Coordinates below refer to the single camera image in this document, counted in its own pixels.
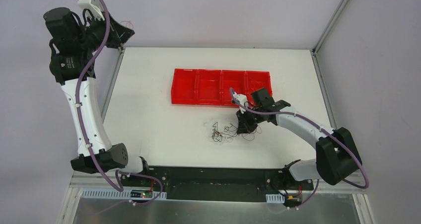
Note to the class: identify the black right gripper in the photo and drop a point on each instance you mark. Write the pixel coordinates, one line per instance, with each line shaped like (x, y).
(245, 122)

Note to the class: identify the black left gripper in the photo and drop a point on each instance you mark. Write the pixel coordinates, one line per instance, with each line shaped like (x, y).
(116, 32)

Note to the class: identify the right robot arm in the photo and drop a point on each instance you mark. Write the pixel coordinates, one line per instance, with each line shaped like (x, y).
(336, 156)

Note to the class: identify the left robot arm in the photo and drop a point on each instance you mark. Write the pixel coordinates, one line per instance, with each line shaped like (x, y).
(75, 41)

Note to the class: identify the red bin far right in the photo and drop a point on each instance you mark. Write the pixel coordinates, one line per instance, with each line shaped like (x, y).
(255, 80)

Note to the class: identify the red bin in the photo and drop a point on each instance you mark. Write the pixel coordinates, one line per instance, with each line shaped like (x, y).
(184, 89)
(255, 80)
(209, 87)
(232, 79)

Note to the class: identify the red bin far left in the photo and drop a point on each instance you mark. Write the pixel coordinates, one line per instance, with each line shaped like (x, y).
(184, 89)

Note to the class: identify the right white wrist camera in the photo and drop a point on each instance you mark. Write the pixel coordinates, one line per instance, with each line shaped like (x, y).
(240, 100)

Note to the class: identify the aluminium frame rail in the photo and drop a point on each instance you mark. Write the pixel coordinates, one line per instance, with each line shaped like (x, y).
(201, 179)

